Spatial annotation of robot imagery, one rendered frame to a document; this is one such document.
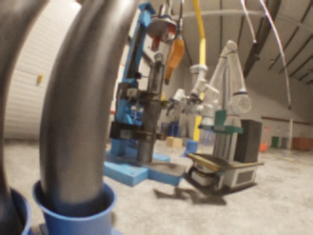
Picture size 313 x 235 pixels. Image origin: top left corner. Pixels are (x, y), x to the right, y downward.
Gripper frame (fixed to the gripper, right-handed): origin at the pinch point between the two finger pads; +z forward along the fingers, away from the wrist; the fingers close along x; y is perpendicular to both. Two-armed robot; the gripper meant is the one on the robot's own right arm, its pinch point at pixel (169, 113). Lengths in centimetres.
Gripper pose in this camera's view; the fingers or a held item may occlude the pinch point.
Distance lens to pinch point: 148.3
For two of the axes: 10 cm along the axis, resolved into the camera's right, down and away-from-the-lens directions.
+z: -4.4, 8.4, -3.2
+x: -4.4, 1.1, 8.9
